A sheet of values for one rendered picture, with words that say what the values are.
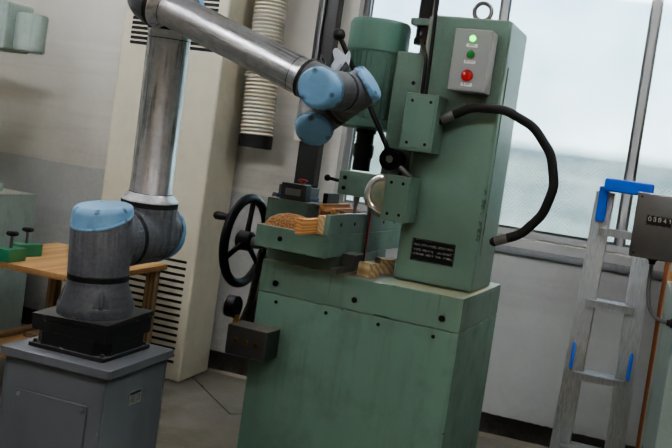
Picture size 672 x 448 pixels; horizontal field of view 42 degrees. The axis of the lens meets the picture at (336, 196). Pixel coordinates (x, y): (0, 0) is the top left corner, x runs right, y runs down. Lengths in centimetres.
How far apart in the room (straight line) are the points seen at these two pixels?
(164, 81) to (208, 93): 164
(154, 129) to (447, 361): 95
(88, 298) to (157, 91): 55
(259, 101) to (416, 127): 174
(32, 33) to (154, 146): 201
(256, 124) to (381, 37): 156
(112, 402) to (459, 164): 106
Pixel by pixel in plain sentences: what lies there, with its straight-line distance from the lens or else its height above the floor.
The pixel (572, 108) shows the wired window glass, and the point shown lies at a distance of 390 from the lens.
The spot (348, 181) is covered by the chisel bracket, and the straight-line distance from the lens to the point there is 254.
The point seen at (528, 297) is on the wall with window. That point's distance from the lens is 385.
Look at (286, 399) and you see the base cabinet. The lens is 247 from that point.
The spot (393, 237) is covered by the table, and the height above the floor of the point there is 88.
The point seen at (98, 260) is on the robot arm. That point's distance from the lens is 220.
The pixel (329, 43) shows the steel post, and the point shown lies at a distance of 399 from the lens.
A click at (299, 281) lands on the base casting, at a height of 76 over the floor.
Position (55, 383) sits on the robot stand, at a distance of 223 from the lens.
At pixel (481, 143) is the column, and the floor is 119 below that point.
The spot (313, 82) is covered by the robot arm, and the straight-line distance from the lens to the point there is 191.
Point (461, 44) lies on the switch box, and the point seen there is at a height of 144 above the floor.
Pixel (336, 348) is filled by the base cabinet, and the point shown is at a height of 60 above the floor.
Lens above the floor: 113
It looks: 3 degrees down
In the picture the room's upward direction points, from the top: 8 degrees clockwise
